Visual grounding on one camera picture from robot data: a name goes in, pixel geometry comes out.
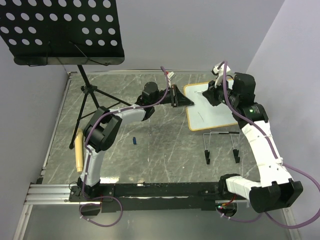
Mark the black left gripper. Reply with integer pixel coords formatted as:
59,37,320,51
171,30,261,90
151,85,195,108

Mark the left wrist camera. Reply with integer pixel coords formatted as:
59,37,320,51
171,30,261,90
165,71,176,87

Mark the aluminium rail frame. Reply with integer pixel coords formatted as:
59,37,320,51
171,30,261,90
12,71,301,240

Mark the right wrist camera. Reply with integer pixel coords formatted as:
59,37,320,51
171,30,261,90
211,61,231,88

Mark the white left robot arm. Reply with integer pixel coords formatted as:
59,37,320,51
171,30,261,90
77,82,194,201

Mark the wire whiteboard easel stand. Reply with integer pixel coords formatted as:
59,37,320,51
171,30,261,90
202,131,241,165

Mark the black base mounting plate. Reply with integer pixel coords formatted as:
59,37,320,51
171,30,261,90
69,182,235,213

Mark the wooden rolling pin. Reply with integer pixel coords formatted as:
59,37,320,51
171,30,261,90
74,128,84,173

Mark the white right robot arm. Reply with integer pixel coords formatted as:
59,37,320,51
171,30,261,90
202,73,303,213

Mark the black perforated music stand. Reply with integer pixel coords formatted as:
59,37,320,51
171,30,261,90
0,0,146,151

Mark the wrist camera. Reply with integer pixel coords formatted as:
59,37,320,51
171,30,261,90
211,61,231,88
165,71,176,87

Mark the yellow framed small whiteboard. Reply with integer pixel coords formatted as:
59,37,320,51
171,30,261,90
183,82,237,132

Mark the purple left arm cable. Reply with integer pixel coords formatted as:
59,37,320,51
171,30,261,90
79,66,176,228

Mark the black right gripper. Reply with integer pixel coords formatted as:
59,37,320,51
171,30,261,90
202,76,239,108

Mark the blue marker cap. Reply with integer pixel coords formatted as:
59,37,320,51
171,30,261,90
132,137,137,145

